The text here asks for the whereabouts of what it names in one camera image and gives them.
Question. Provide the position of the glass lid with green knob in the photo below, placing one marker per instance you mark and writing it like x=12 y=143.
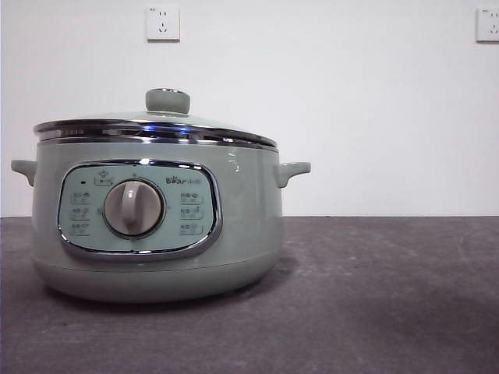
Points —
x=167 y=102

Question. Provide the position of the pale green electric pot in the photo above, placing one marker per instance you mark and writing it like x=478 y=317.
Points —
x=241 y=218

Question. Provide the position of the white wall socket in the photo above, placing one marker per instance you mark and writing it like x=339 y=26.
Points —
x=488 y=25
x=163 y=23

